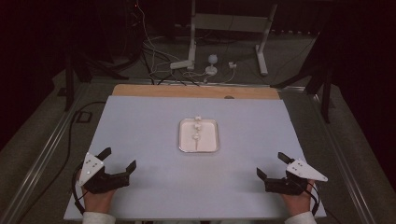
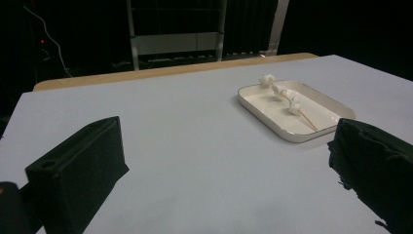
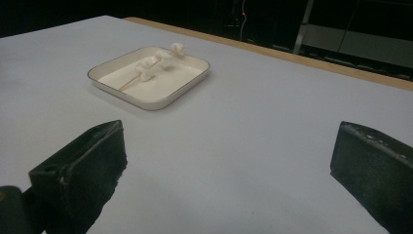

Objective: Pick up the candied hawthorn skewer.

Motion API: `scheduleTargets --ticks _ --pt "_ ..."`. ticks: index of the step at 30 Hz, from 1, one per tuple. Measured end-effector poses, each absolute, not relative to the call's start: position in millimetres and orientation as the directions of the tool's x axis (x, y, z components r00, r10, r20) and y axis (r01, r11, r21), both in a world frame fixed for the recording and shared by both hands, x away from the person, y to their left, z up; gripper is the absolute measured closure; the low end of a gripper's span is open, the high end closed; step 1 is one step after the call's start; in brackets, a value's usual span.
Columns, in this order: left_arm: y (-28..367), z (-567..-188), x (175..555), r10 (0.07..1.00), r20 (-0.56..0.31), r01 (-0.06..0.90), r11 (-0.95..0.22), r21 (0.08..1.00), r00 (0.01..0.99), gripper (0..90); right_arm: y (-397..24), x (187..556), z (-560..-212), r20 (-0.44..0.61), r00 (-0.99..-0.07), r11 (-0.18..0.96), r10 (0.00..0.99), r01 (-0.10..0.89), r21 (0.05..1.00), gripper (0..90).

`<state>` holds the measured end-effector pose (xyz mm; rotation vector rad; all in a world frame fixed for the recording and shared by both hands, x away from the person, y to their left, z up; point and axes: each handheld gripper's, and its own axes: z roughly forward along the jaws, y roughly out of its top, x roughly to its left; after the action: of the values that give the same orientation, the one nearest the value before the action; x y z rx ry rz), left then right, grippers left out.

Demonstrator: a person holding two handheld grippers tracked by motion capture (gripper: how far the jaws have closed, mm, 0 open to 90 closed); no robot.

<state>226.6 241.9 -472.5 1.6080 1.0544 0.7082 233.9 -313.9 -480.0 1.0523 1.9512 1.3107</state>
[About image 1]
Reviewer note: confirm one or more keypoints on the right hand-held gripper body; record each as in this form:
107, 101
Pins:
294, 182

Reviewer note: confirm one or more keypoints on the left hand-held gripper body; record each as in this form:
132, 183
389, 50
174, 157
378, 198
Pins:
93, 179

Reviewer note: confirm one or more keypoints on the white square tray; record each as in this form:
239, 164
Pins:
207, 141

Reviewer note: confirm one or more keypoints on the white marshmallow skewer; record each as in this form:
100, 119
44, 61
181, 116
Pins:
197, 126

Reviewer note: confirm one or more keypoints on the person's right hand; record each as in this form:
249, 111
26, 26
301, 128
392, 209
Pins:
297, 202

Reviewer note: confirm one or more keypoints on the person's left hand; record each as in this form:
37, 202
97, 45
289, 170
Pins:
98, 201

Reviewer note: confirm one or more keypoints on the pale blue table mat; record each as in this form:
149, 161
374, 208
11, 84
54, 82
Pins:
149, 130

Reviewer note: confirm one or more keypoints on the black tripod stand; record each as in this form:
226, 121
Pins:
70, 77
325, 93

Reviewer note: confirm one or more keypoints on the white plug adapter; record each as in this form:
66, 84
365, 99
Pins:
232, 65

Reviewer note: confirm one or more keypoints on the white power strip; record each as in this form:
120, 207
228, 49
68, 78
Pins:
181, 64

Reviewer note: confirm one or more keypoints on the white round desk lamp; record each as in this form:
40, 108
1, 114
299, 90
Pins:
212, 59

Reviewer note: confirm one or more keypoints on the white metal stand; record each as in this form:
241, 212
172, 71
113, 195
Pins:
230, 23

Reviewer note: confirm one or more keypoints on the black floor socket frame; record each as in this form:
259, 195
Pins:
77, 117

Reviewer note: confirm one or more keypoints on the metal floor rail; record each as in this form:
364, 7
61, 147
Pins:
345, 161
40, 158

